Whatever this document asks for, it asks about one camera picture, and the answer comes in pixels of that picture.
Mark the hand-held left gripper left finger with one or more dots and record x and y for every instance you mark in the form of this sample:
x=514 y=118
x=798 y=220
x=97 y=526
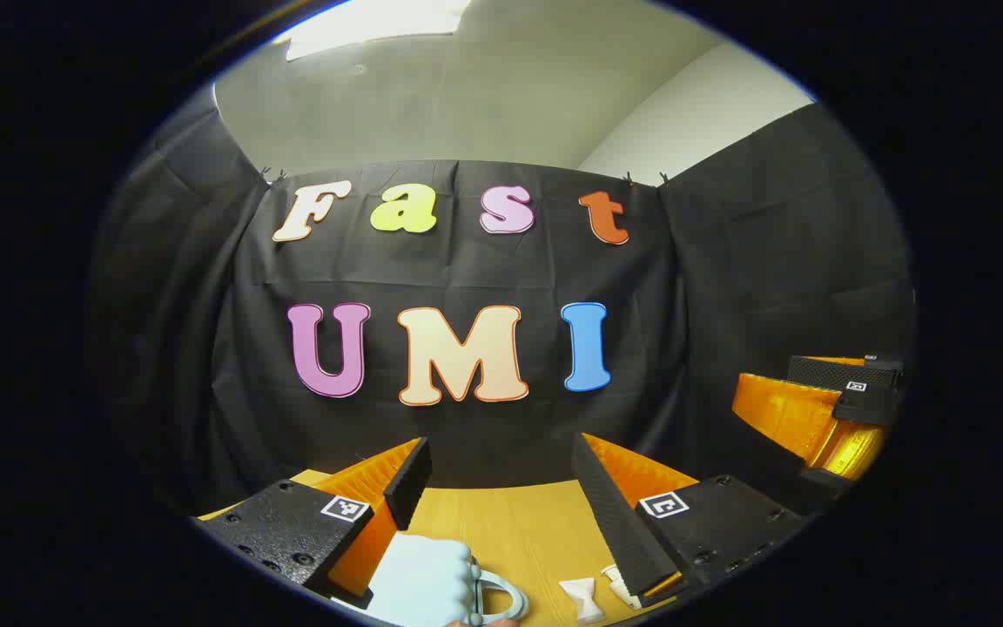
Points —
x=410 y=488

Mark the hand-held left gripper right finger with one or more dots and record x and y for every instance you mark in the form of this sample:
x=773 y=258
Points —
x=610 y=522

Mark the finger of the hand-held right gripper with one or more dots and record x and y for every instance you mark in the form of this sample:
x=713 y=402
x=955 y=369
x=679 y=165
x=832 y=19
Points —
x=832 y=373
x=854 y=453

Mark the white squeeze tube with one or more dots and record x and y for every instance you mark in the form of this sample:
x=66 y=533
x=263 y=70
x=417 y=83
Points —
x=584 y=599

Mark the black backdrop cloth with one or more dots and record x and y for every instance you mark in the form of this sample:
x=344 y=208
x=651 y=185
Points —
x=467 y=279

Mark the ceiling light panel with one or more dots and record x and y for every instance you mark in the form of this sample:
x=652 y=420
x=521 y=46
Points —
x=371 y=22

